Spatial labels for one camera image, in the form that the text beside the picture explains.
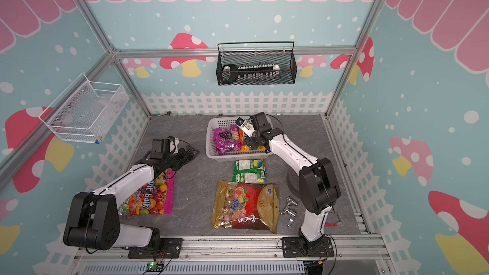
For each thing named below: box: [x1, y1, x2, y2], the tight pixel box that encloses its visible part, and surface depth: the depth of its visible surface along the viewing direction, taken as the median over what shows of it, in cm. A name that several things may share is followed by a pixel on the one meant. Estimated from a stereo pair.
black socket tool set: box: [221, 63, 281, 84], surface depth 91 cm
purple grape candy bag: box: [212, 124, 242, 155], surface depth 102 cm
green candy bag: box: [231, 159, 267, 184], surface depth 96 cm
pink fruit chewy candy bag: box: [117, 169, 176, 218], surface depth 86 cm
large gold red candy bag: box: [211, 180, 280, 235], surface depth 83 cm
